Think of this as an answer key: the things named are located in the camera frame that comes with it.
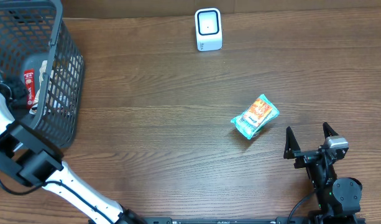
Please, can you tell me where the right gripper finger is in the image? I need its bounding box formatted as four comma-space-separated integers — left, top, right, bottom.
323, 122, 338, 138
283, 126, 301, 159

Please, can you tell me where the red stick sachet pack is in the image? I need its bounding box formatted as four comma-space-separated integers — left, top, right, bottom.
24, 68, 35, 110

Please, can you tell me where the beige Pantree snack pouch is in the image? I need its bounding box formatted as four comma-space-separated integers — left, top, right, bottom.
30, 60, 70, 114

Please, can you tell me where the teal orange tissue pack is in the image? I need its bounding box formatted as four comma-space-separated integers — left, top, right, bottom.
231, 94, 280, 140

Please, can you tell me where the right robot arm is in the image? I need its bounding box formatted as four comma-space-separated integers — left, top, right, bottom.
283, 122, 365, 223

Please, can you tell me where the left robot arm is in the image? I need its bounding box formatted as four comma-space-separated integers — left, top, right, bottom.
0, 71, 145, 224

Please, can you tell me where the white barcode scanner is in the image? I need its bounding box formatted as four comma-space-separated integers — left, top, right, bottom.
195, 7, 223, 52

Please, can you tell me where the grey plastic mesh basket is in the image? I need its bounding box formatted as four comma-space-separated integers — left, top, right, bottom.
0, 1, 85, 148

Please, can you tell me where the right black cable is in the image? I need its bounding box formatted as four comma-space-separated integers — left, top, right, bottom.
286, 190, 317, 224

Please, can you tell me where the black cable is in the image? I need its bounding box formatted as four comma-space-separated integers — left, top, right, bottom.
0, 118, 116, 224
286, 190, 317, 224

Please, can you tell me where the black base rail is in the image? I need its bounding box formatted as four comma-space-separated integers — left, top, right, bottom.
143, 217, 366, 224

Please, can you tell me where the left black cable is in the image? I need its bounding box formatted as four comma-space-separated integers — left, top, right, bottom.
0, 118, 116, 224

